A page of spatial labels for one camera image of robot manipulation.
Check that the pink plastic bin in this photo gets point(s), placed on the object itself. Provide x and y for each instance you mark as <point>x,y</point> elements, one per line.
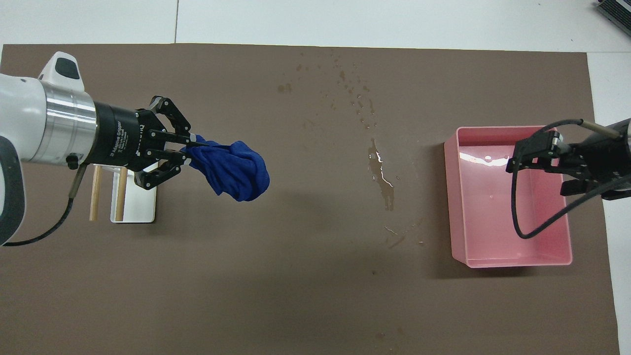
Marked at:
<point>493,217</point>

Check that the white towel rack, wooden rods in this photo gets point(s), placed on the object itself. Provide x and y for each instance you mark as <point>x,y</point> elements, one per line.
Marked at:
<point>143,207</point>

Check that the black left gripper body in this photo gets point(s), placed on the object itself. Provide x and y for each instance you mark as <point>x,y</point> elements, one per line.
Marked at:
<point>121,138</point>

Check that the water puddle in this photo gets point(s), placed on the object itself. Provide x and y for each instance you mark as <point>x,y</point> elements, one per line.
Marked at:
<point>379,172</point>

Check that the blue towel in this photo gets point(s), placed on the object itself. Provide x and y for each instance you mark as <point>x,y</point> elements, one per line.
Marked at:
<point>231,170</point>

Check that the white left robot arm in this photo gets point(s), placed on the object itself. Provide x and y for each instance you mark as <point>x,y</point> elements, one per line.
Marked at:
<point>29,118</point>

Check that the brown table mat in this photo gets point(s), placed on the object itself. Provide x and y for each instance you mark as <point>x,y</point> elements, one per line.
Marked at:
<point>305,256</point>

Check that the grey vented device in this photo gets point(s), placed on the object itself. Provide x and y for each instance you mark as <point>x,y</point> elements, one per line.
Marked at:
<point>618,9</point>

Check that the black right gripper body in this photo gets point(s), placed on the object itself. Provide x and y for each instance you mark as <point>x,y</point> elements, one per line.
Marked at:
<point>606,158</point>

